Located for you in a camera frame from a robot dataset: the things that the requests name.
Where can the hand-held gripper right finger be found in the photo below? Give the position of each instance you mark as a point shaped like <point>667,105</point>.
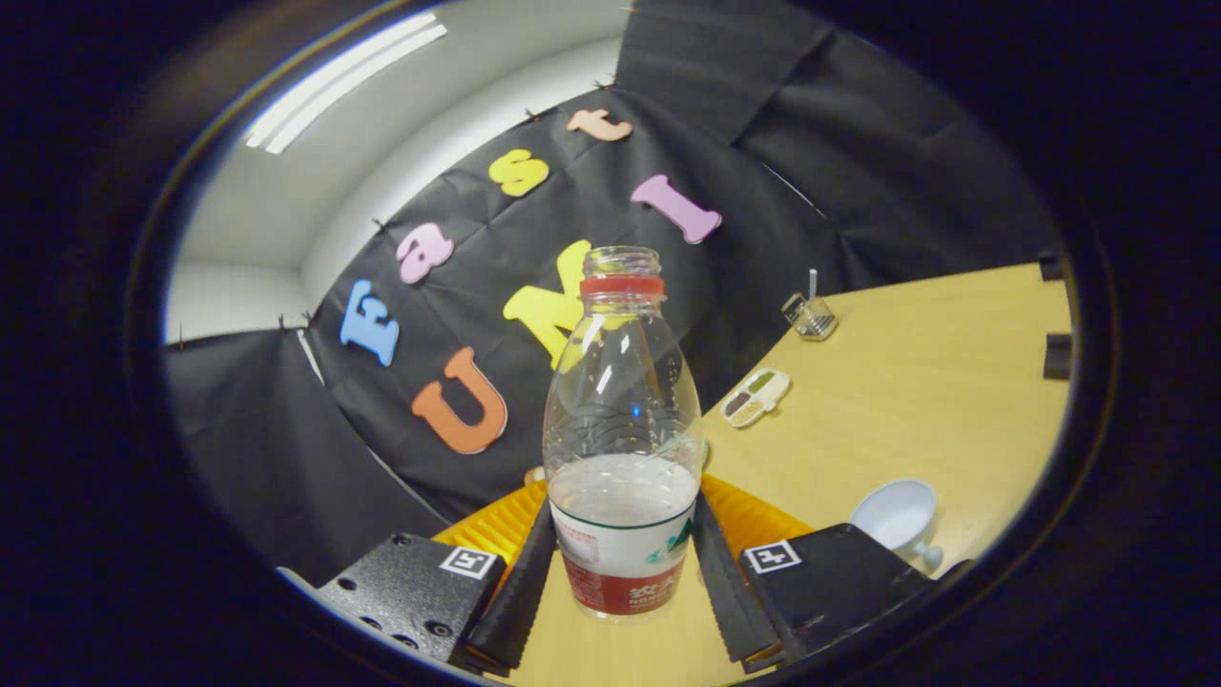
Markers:
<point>730,601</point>

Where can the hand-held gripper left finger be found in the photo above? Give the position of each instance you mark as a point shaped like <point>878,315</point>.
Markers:
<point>515,611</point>

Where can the clear plastic bottle red label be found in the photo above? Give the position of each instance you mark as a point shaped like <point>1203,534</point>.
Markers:
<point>620,534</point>

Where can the white cup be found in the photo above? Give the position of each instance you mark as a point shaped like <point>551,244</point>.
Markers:
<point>897,515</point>

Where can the white divided sauce dish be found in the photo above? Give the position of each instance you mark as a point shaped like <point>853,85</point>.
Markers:
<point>758,396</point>

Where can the wooden table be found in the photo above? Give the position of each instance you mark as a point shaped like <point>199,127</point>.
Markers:
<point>906,401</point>

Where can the small clear glass holder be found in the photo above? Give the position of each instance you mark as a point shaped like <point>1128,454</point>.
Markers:
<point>811,320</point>

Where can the black block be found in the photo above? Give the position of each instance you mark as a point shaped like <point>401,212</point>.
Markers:
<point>1050,266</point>
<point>1058,356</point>

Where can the long ceiling light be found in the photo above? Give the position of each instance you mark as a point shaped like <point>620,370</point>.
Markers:
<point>343,81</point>

